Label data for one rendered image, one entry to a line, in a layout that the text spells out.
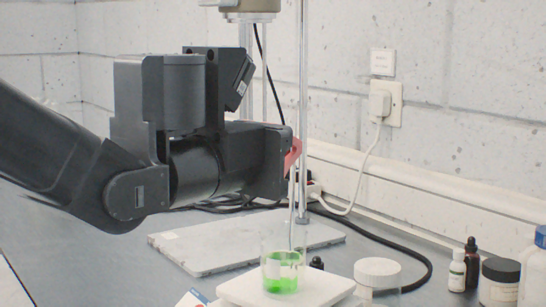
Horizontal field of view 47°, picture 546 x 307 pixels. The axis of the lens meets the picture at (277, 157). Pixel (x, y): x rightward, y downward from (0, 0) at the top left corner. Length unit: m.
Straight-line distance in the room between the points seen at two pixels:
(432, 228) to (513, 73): 0.30
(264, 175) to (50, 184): 0.22
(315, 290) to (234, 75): 0.28
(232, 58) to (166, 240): 0.60
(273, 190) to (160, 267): 0.47
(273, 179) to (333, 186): 0.76
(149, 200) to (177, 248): 0.59
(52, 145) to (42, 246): 0.73
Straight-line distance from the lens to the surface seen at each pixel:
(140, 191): 0.46
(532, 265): 0.82
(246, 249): 1.04
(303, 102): 1.11
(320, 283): 0.72
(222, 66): 0.53
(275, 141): 0.56
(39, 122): 0.42
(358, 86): 1.29
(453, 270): 0.93
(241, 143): 0.54
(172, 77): 0.49
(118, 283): 0.97
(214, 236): 1.11
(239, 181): 0.56
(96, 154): 0.44
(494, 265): 0.90
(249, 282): 0.72
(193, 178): 0.51
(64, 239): 1.17
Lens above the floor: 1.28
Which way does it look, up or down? 13 degrees down
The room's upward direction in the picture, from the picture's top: straight up
